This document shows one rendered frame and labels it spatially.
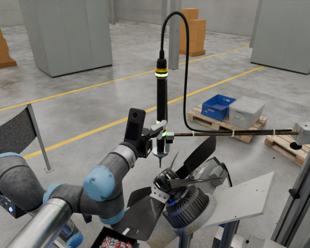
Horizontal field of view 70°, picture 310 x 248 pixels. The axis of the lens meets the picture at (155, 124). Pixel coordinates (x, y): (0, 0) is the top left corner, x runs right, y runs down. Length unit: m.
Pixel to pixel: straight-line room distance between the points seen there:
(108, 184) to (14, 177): 0.44
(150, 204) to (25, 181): 0.54
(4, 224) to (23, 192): 2.05
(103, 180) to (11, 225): 2.40
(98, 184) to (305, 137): 0.84
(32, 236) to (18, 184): 0.36
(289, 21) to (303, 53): 1.00
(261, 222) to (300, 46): 6.01
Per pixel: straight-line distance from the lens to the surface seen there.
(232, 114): 3.88
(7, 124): 2.67
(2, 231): 2.90
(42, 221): 0.61
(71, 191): 0.68
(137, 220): 1.07
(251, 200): 1.06
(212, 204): 1.19
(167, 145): 0.94
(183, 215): 1.17
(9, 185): 0.92
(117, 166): 0.59
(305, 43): 7.88
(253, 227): 2.69
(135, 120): 0.66
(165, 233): 1.25
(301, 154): 3.70
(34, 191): 0.92
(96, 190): 0.57
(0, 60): 8.81
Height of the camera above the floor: 2.05
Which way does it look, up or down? 30 degrees down
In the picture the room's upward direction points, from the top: straight up
